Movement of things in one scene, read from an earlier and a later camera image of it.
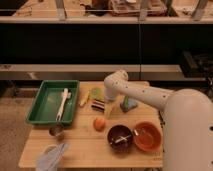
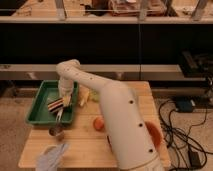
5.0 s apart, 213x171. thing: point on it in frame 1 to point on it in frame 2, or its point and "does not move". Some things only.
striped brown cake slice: [98, 105] to [55, 105]
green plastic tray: [48, 102] does not move
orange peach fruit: [99, 124] does not move
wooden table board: [87, 144] does not move
